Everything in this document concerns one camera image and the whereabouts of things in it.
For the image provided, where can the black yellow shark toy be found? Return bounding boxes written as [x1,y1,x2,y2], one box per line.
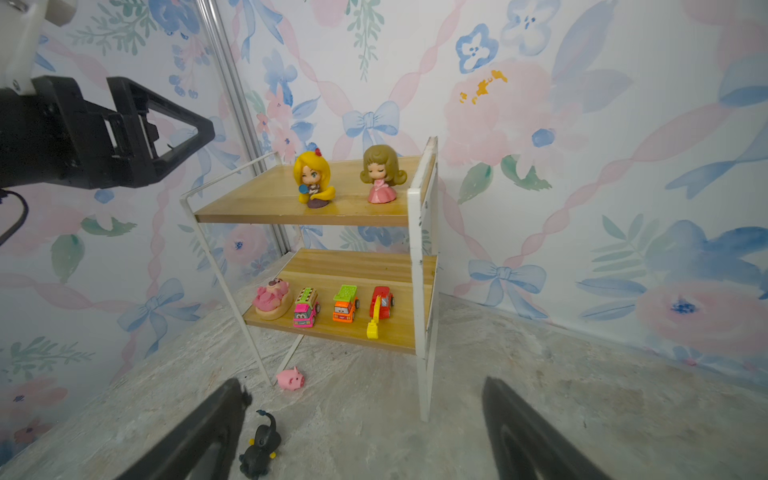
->
[238,410,282,479]

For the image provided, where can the pink pig toy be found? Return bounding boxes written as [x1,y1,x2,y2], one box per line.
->
[276,367,305,391]

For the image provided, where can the red yellow toy excavator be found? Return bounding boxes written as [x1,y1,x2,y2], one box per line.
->
[366,286,393,340]

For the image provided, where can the pink toy car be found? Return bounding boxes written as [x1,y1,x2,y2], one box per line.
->
[293,287,320,328]

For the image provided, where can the olive hair doll head toy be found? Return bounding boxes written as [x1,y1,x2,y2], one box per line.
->
[360,144,408,204]

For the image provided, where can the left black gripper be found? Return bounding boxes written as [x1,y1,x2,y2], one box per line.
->
[1,76,215,190]

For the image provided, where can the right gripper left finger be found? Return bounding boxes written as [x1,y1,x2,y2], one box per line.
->
[117,378,252,480]

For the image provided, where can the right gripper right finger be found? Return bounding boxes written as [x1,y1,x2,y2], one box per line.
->
[482,377,609,480]

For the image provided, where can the pink bear donut toy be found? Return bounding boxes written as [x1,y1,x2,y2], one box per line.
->
[252,278,293,321]

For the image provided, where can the yellow figure toy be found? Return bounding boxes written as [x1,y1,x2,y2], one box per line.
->
[293,148,336,209]

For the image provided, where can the green orange toy truck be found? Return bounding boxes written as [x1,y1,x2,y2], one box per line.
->
[332,285,360,323]

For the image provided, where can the left thin black cable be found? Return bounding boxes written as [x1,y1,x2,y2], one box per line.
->
[0,188,30,247]

